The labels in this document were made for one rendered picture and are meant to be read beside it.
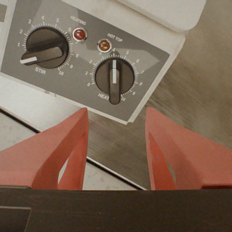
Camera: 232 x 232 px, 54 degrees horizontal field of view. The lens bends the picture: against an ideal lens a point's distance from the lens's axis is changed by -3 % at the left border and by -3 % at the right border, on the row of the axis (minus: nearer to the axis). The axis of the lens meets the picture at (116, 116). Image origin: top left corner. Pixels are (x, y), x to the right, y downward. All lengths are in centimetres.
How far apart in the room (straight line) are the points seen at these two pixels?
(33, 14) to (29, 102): 9
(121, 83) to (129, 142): 8
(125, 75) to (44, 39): 7
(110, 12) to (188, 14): 5
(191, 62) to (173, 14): 11
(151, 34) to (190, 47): 10
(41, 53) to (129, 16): 7
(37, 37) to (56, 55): 2
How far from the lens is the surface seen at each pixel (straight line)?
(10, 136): 25
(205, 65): 28
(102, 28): 18
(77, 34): 18
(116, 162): 25
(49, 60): 19
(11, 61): 20
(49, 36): 18
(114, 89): 18
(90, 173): 25
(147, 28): 18
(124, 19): 18
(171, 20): 17
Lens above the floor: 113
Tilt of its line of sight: 75 degrees down
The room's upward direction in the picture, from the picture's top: 123 degrees clockwise
